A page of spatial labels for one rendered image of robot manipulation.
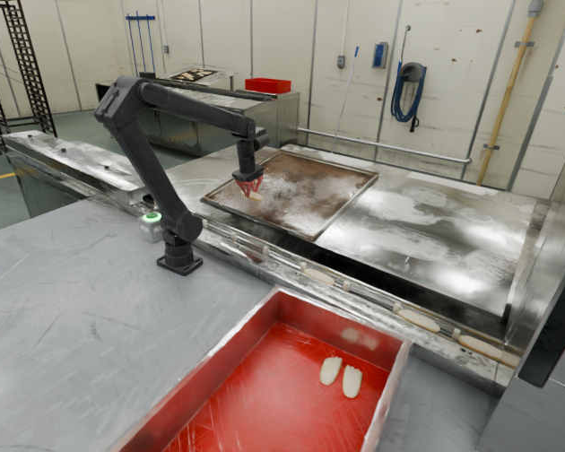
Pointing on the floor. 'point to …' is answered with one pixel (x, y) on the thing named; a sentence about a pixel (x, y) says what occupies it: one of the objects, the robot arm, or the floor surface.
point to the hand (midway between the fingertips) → (251, 192)
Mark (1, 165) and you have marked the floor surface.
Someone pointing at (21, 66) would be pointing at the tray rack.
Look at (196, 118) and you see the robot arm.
